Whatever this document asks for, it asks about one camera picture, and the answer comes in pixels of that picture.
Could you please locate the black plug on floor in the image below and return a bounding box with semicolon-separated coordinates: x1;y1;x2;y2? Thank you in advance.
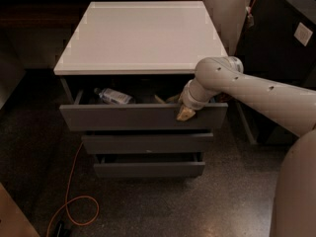
52;220;71;237

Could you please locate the white label on cabinet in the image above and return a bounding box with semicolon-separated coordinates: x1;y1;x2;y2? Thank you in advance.
294;23;313;46

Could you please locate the grey drawer cabinet white top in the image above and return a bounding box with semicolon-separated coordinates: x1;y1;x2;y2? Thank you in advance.
52;0;229;180

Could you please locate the clear plastic water bottle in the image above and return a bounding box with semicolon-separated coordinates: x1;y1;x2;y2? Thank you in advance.
94;88;135;105

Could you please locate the dark wooden shelf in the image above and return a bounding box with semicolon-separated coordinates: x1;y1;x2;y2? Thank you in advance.
0;0;201;29

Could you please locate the cardboard box corner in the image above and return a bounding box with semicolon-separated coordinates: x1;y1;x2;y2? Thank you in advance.
0;183;40;237

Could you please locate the orange cable on floor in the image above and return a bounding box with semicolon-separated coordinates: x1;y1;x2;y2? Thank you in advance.
45;141;101;237

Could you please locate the grey top drawer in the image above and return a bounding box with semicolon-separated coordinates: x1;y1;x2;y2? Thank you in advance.
60;75;228;131

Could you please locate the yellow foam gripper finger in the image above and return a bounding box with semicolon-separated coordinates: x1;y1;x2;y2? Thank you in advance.
177;105;196;121

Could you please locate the green yellow sponge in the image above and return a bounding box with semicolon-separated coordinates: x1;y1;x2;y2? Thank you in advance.
154;94;180;104

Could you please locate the grey drawer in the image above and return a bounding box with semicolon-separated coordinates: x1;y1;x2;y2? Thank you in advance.
82;132;213;154
94;153;205;178
60;75;228;131

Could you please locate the grey bottom drawer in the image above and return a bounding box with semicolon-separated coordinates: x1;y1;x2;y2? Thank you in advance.
94;153;205;178

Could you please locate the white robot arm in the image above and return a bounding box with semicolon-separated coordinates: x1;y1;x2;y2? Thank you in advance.
177;56;316;237

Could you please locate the grey middle drawer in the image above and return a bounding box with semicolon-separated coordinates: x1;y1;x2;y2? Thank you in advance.
82;132;213;154

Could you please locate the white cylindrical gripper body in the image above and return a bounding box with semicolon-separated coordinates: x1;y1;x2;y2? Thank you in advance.
180;79;214;111

